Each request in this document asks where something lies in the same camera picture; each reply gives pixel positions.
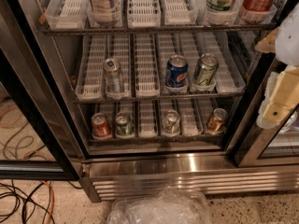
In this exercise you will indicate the orange soda can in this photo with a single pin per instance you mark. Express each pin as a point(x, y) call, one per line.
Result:
point(216, 121)

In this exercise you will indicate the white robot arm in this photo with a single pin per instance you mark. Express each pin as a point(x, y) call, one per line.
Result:
point(282, 89)

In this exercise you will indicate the green can middle shelf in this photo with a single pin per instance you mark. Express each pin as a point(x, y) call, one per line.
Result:
point(205, 69)

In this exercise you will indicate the blue pepsi can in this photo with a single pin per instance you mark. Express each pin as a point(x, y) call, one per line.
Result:
point(176, 71)

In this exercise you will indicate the green white soda can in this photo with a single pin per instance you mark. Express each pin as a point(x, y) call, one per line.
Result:
point(171, 119)

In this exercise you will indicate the stainless steel fridge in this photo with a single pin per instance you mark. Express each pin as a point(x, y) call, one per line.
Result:
point(233, 164)

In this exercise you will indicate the green soda can bottom shelf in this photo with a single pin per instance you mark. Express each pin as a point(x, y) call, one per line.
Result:
point(123, 124)

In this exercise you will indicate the silver soda can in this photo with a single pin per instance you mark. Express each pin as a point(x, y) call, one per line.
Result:
point(113, 75)

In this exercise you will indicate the red soda can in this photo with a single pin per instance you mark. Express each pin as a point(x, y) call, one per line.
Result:
point(101, 127)

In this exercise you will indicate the beige bottle top shelf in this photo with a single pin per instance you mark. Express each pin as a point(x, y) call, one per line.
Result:
point(105, 11)

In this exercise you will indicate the open glass fridge door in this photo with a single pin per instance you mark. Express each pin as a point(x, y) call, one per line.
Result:
point(32, 73)

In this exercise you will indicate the clear plastic bag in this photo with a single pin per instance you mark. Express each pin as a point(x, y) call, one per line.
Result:
point(169, 206)

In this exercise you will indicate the top wire shelf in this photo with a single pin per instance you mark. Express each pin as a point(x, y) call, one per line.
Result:
point(159, 30)

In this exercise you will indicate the wire shelf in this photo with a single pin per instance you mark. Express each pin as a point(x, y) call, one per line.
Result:
point(159, 30)
point(161, 97)
point(158, 139)

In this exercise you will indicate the bottom wire shelf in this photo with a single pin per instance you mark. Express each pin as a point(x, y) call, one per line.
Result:
point(158, 139)

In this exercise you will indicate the middle wire shelf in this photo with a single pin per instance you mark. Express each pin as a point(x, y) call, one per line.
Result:
point(161, 97)

